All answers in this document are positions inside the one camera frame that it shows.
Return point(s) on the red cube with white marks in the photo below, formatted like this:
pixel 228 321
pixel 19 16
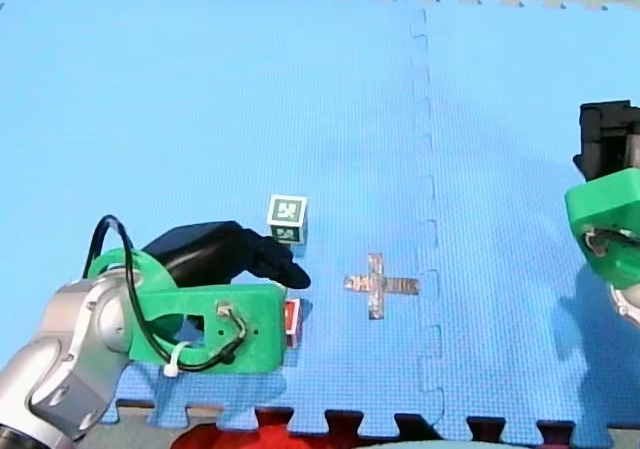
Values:
pixel 292 316

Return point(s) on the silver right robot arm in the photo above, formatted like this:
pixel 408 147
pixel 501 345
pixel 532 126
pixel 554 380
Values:
pixel 607 204

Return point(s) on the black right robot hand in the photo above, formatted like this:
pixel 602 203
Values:
pixel 602 139

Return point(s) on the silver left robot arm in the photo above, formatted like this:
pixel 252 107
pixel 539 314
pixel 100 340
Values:
pixel 75 349

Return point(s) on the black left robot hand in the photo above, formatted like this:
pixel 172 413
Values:
pixel 210 254

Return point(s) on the green cube with white marks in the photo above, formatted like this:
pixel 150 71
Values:
pixel 287 211

